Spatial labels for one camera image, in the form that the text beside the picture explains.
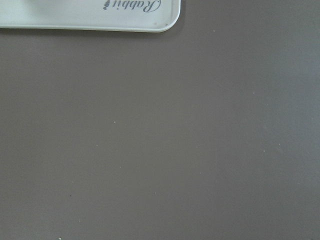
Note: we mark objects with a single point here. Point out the cream plastic tray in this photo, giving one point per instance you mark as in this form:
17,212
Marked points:
149,16

